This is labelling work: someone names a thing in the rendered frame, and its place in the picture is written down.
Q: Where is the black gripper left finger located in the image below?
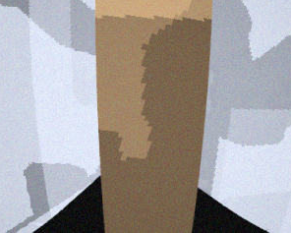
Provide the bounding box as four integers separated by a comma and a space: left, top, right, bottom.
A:
31, 175, 105, 233

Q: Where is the long wooden rail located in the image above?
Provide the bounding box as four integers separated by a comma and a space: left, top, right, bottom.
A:
94, 0, 213, 233

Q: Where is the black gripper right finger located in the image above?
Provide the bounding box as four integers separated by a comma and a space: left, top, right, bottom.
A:
191, 188, 269, 233

